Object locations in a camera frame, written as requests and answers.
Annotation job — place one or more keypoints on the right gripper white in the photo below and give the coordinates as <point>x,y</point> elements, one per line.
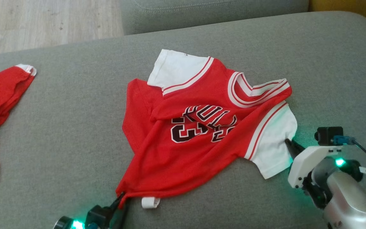
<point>303,165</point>

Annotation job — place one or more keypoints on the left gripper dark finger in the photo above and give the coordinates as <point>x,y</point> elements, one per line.
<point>123,218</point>
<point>118,200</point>

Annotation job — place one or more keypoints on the red basketball jersey white sleeves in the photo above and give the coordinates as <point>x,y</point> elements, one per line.
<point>183,159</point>

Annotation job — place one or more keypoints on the large grey sofa seat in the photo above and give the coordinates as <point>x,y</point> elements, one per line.
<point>75,133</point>

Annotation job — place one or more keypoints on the yellow sofa backrest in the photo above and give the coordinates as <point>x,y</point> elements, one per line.
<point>354,9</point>

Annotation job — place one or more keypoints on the small grey sofa cushion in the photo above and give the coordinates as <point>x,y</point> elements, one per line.
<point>202,12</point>

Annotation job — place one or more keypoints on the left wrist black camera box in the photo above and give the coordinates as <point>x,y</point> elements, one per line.
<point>98,218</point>

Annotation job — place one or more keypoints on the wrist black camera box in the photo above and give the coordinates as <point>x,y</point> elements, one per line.
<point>98,218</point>
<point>328,135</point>

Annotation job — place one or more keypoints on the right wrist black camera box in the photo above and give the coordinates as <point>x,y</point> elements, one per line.
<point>328,135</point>

